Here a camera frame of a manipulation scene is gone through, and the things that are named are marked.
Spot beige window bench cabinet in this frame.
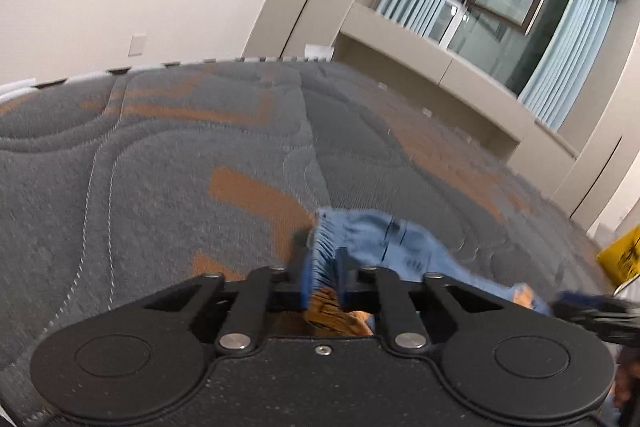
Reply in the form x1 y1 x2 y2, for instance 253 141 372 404
331 1 582 200

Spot yellow printed object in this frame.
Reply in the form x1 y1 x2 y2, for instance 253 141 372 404
596 226 640 292

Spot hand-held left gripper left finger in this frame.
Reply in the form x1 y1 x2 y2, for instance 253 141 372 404
144 256 316 354

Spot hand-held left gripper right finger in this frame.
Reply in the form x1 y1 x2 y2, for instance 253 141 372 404
336 249 506 352

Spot grey and orange quilted mattress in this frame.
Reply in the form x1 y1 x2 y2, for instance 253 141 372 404
0 56 631 423

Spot person's right hand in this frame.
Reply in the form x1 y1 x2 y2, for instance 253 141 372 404
613 347 640 413

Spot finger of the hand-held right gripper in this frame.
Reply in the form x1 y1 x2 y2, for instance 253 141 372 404
550 290 635 344

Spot window with brown frame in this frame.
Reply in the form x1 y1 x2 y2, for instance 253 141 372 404
432 0 576 95

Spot blue printed pants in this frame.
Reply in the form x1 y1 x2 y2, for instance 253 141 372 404
300 206 553 338

